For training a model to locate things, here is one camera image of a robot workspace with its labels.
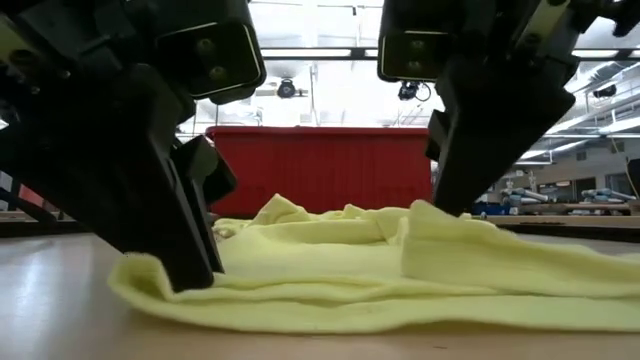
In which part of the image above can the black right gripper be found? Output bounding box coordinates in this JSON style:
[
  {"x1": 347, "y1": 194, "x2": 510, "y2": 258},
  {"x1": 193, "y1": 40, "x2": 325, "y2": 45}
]
[{"x1": 382, "y1": 0, "x2": 616, "y2": 217}]

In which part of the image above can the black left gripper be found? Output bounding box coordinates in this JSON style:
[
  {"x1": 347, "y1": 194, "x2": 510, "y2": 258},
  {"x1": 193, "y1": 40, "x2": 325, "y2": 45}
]
[{"x1": 0, "y1": 0, "x2": 251, "y2": 294}]

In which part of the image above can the yellow t-shirt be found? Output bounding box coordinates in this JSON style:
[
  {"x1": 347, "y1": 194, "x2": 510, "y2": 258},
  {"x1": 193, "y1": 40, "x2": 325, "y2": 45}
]
[{"x1": 107, "y1": 193, "x2": 640, "y2": 335}]

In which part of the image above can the blue storage bin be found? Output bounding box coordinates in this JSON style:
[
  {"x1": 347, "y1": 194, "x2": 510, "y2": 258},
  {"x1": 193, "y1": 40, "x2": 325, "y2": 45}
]
[{"x1": 472, "y1": 202, "x2": 511, "y2": 217}]

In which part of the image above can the red plastic laundry bin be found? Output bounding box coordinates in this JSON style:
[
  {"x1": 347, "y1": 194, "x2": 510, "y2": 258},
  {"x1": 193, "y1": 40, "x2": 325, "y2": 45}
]
[{"x1": 204, "y1": 125, "x2": 435, "y2": 219}]

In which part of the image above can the black slanted bar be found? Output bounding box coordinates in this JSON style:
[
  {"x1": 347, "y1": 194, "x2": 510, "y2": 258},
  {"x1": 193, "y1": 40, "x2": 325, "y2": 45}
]
[{"x1": 0, "y1": 185, "x2": 59, "y2": 226}]

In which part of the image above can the black hanging camera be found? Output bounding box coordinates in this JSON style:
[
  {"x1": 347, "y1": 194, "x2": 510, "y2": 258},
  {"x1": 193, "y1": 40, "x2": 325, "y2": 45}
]
[{"x1": 397, "y1": 81, "x2": 432, "y2": 103}]

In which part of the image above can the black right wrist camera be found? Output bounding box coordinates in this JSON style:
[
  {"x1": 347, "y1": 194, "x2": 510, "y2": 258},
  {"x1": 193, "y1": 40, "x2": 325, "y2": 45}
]
[{"x1": 377, "y1": 27, "x2": 454, "y2": 84}]

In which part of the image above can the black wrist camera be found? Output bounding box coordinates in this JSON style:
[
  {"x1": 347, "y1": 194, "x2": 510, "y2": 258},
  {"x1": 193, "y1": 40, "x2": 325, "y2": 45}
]
[
  {"x1": 377, "y1": 27, "x2": 454, "y2": 84},
  {"x1": 154, "y1": 19, "x2": 267, "y2": 106}
]

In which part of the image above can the round black ceiling camera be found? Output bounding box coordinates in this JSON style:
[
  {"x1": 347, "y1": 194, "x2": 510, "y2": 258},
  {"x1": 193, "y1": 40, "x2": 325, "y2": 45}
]
[{"x1": 276, "y1": 78, "x2": 297, "y2": 100}]

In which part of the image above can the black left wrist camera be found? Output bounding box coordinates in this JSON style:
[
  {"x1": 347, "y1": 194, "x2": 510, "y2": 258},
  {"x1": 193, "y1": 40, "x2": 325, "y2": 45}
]
[{"x1": 154, "y1": 19, "x2": 267, "y2": 106}]

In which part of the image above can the overhead light rail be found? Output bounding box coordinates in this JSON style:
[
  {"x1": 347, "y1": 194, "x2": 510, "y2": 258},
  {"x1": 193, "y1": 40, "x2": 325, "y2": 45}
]
[{"x1": 259, "y1": 47, "x2": 640, "y2": 62}]

